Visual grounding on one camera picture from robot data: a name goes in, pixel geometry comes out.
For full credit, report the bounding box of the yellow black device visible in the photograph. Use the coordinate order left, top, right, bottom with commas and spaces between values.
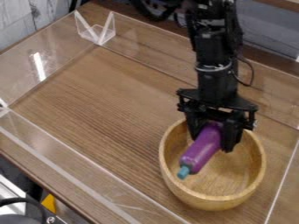
42, 193, 68, 224

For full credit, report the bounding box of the clear acrylic tray wall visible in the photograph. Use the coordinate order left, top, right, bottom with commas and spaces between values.
0, 105, 188, 224

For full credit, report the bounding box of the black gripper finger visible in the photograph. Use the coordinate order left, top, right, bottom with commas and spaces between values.
220, 118, 244, 153
184, 112, 207, 140

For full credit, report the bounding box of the purple toy eggplant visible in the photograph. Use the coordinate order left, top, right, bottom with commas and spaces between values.
176, 122, 222, 179

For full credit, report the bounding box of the light wooden bowl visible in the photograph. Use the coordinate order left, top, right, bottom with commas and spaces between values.
159, 119, 267, 211

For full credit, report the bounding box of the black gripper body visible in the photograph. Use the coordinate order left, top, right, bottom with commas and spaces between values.
176, 66, 258, 130

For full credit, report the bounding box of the black cable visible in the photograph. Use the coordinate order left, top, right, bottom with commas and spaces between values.
0, 197, 46, 224

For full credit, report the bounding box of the clear acrylic corner bracket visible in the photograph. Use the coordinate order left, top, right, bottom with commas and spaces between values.
74, 11, 116, 46

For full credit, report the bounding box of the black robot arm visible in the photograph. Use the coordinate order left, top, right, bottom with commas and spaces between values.
131, 0, 258, 152

